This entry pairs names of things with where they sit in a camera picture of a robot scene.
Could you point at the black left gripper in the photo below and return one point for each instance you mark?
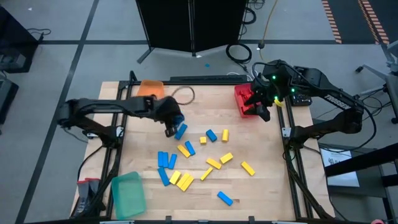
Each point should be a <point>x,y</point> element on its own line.
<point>166,109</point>

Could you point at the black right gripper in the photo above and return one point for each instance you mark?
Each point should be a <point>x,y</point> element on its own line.
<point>270,87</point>

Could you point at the red wooden block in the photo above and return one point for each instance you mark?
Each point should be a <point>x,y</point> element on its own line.
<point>243,93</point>
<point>246,110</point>

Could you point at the blue wooden block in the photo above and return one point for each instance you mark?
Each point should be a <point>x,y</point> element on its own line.
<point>163,176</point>
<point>211,135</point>
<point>160,159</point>
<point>172,161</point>
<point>181,131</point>
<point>179,119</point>
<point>165,159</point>
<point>225,198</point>
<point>190,147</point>

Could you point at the yellow wooden block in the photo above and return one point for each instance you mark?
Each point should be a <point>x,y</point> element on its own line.
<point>175,177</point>
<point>214,163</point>
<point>183,180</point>
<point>225,135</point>
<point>226,158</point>
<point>247,168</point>
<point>183,151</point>
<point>187,183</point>
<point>206,174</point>

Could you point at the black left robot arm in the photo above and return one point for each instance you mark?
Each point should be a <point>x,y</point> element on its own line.
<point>102,105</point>

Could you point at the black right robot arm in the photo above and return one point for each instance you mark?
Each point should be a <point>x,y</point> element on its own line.
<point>335,99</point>

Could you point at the red plastic bin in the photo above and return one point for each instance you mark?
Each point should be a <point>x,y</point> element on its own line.
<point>239,102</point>

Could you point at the orange plastic bin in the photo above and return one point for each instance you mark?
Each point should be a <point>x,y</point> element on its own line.
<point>150,88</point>

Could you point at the small yellow wooden cube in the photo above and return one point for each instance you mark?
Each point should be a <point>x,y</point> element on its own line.
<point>202,140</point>

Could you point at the black control box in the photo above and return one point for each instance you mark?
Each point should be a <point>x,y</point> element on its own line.
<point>301,100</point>

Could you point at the long black power strip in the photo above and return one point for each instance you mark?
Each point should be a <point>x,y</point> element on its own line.
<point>208,78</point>

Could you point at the black room divider screen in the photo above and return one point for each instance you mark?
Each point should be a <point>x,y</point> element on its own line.
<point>171,25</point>

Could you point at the green plastic bin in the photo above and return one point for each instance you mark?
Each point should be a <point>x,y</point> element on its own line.
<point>129,196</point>

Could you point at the grey clamp with red tip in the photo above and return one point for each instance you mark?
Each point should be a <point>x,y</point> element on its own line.
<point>93,188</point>
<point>82,199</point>

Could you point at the white paper sheet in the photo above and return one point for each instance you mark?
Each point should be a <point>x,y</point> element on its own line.
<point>342,174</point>

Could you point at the black crossbeam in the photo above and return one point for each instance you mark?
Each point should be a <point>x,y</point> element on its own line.
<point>357,161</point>

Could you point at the grey office chair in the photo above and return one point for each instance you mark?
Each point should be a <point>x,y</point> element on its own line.
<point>393,93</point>

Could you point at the grey side table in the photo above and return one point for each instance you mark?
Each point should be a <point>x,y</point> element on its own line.
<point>370,202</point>

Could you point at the black floor box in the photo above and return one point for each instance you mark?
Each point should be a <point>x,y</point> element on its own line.
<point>6,99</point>

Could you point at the grey device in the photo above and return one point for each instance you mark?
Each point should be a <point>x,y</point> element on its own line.
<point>12,61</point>

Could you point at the black cabinet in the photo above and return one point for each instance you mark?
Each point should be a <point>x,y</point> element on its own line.
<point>15,40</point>

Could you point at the red round object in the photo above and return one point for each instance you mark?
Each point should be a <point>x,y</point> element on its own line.
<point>377,221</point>

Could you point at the black aluminium table frame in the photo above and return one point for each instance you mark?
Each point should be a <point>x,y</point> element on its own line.
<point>202,83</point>

